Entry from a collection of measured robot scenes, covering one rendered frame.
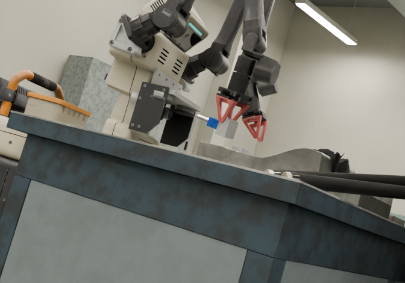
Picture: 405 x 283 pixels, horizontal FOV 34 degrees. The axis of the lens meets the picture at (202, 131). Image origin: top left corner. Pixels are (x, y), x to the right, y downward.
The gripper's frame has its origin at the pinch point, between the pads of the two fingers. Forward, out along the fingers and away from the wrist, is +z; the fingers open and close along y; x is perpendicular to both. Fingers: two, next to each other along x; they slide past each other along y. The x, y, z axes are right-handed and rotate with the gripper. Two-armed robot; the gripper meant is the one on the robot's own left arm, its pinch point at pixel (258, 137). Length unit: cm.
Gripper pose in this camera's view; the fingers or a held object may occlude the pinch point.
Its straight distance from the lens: 237.5
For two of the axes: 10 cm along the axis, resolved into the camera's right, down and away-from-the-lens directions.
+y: 3.3, 1.9, 9.3
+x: -9.3, 2.3, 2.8
